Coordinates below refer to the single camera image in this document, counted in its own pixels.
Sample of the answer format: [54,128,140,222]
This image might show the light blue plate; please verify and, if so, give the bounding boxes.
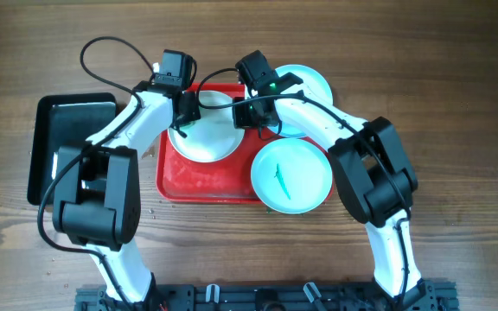
[250,138,333,214]
[268,64,334,138]

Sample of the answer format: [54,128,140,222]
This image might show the green yellow sponge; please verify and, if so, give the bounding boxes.
[177,121,196,130]

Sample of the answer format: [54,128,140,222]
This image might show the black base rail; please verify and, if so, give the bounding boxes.
[73,281,460,311]

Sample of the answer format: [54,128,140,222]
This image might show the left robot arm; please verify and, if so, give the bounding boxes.
[42,50,197,310]

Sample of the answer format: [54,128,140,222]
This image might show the black rectangular tray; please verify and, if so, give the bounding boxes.
[27,92,118,206]

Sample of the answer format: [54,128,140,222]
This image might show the white plate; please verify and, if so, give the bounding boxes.
[168,108,245,162]

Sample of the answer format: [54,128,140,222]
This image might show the red plastic tray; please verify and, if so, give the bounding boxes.
[156,82,335,205]

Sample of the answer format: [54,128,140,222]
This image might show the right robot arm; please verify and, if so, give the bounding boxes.
[234,50,422,310]

